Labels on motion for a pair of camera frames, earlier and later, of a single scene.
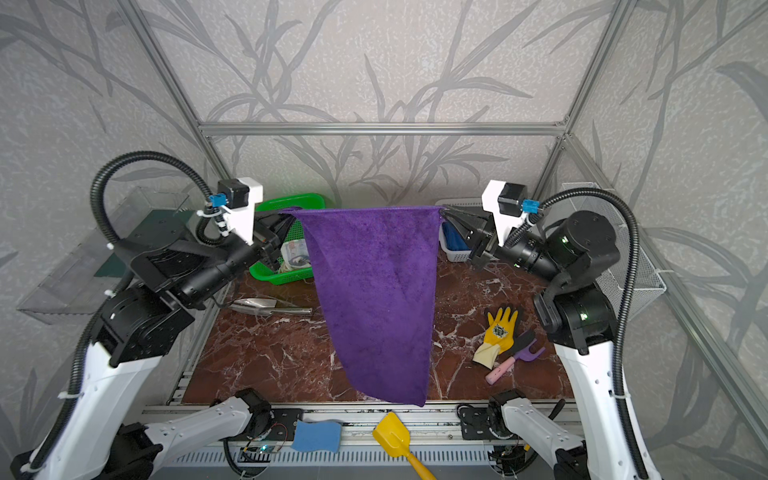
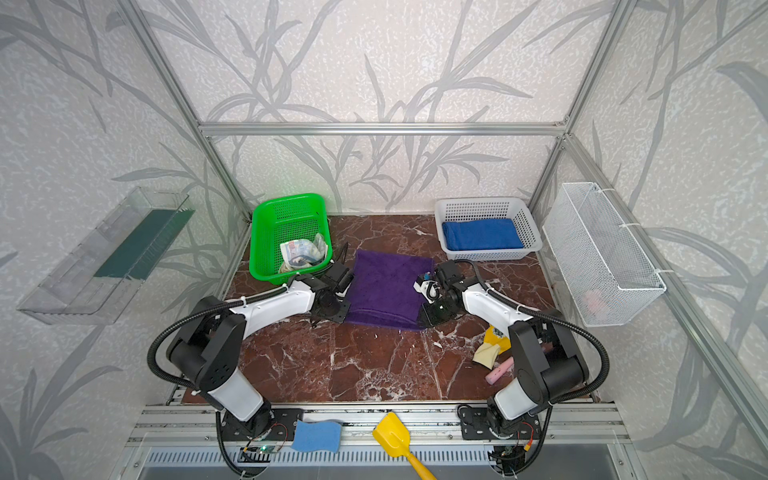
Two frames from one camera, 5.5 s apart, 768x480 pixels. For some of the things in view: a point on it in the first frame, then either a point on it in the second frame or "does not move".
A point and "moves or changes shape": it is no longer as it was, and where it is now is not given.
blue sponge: [311, 436] does not move
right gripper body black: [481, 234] -> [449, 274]
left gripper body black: [265, 245] -> [339, 274]
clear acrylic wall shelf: [76, 290] does not move
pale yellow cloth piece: [486, 354] does not move
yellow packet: [500, 329] does not move
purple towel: [380, 266] moves or changes shape
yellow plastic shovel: [394, 435] does not move
